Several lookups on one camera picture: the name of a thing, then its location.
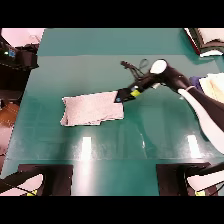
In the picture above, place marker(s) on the white garment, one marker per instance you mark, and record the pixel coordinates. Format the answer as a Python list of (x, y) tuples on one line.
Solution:
[(211, 35)]

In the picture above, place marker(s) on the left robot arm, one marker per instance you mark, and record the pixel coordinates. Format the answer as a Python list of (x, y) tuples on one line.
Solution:
[(23, 185)]

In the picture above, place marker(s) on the pale yellow garment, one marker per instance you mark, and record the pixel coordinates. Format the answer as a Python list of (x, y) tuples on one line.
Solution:
[(215, 86)]

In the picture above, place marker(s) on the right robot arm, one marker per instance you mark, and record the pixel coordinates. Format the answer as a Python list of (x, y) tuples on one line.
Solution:
[(206, 110)]

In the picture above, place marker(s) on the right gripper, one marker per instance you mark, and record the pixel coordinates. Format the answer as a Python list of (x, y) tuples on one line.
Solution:
[(128, 93)]

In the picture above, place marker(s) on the purple garment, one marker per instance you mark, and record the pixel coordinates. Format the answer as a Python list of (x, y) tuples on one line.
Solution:
[(196, 81)]

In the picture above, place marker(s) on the grey T-shirt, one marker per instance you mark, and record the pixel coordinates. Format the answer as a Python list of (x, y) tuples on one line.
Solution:
[(91, 108)]

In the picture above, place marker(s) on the dark red garment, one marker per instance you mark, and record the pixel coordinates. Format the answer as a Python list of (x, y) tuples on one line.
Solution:
[(192, 38)]

